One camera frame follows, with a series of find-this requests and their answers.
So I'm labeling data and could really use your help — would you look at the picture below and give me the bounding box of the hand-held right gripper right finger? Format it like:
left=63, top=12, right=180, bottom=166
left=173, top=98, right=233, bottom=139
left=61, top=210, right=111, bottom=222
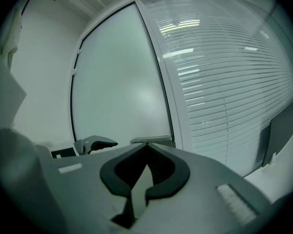
left=131, top=142, right=272, bottom=234

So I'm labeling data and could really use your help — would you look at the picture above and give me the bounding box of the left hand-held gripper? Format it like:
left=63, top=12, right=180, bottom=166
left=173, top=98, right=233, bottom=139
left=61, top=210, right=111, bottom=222
left=50, top=135, right=119, bottom=160

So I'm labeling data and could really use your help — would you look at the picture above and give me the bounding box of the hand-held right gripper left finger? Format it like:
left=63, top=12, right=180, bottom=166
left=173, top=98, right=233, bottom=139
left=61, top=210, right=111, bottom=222
left=39, top=142, right=147, bottom=234

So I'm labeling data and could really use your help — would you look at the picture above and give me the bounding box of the frosted glass door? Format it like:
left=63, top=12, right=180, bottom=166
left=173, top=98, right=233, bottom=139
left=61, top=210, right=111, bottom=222
left=70, top=1, right=174, bottom=149

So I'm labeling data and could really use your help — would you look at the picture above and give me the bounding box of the person's left forearm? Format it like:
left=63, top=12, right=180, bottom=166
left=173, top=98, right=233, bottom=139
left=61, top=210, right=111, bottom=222
left=0, top=127, right=53, bottom=234

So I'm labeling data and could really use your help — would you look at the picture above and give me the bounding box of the long white desk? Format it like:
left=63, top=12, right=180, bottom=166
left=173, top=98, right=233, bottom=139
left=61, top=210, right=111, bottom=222
left=243, top=125, right=293, bottom=206

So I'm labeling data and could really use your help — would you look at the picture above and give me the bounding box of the large dark desk divider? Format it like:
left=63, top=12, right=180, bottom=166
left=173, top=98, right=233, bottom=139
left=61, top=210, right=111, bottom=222
left=254, top=105, right=293, bottom=168

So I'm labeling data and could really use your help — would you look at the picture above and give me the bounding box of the glass partition with blinds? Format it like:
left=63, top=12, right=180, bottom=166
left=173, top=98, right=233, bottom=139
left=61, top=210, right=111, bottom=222
left=138, top=0, right=293, bottom=178

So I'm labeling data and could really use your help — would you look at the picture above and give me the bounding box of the white sweatshirt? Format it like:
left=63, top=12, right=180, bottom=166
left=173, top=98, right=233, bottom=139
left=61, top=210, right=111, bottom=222
left=0, top=0, right=32, bottom=131

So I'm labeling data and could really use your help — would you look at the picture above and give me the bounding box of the metal door lever handle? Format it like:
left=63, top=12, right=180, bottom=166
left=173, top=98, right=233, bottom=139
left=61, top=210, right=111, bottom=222
left=130, top=135, right=172, bottom=145

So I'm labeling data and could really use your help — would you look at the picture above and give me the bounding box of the grey metal window frame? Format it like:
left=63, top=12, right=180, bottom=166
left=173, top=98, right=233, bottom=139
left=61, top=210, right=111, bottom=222
left=135, top=0, right=191, bottom=151

